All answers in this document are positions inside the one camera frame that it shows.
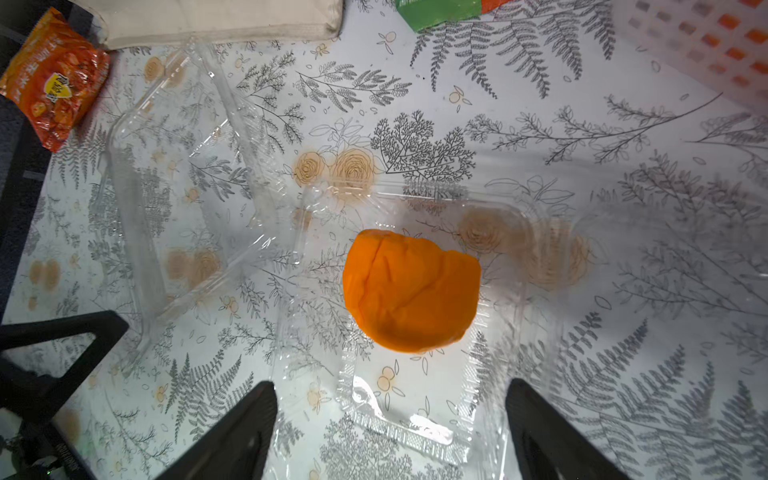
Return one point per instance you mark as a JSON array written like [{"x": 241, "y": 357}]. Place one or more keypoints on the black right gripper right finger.
[{"x": 546, "y": 445}]

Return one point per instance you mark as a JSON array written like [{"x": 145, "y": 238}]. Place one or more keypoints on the green red snack packet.
[{"x": 423, "y": 14}]

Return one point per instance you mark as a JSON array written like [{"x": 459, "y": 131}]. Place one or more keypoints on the orange mandarin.
[{"x": 407, "y": 294}]

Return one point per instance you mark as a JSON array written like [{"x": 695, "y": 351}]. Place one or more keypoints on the cream canvas Monet tote bag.
[{"x": 131, "y": 23}]

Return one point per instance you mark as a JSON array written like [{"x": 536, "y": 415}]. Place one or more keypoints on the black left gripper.
[{"x": 43, "y": 363}]

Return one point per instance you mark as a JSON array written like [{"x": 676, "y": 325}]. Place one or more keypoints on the orange instant noodle packet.
[{"x": 55, "y": 78}]

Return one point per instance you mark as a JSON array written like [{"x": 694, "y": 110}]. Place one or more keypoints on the clear plastic clamshell container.
[{"x": 307, "y": 252}]

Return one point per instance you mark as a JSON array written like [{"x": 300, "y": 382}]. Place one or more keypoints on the white plastic mesh basket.
[{"x": 721, "y": 44}]

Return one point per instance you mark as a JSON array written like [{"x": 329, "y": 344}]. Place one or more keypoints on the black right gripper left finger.
[{"x": 237, "y": 446}]

